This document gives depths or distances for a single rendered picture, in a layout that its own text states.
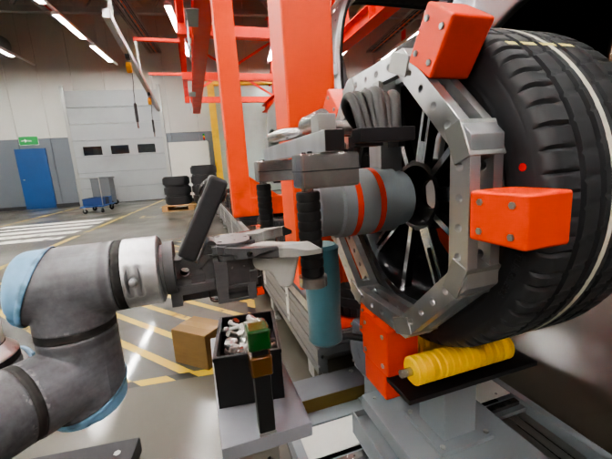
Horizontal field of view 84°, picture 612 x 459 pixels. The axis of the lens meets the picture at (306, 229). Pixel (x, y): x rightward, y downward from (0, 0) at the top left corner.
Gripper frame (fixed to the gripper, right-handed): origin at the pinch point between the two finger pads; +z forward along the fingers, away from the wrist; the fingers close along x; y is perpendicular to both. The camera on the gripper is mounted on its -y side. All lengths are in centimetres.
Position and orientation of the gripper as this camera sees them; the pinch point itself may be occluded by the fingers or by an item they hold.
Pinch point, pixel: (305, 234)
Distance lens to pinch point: 51.2
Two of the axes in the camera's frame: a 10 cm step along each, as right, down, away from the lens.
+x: 3.1, 1.6, -9.4
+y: 0.6, 9.8, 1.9
